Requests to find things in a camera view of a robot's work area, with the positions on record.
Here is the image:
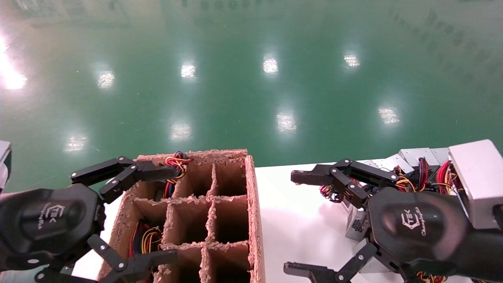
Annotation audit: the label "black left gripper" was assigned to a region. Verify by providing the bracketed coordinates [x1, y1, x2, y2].
[0, 184, 178, 283]

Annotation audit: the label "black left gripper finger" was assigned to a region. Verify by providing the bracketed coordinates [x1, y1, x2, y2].
[70, 156, 180, 204]

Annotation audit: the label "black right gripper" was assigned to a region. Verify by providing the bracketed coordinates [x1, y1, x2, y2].
[284, 159, 503, 283]

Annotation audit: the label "brown cardboard divider box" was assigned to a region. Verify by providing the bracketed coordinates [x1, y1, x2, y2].
[97, 149, 266, 283]

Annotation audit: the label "power supply cables in box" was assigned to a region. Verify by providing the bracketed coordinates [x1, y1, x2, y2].
[129, 219, 163, 258]

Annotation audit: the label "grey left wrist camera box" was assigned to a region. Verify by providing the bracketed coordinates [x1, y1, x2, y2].
[0, 141, 12, 191]

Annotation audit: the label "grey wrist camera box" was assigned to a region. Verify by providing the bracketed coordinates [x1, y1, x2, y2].
[0, 141, 12, 191]
[448, 139, 503, 230]

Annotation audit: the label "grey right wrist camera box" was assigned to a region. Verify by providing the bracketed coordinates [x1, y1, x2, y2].
[448, 139, 503, 230]

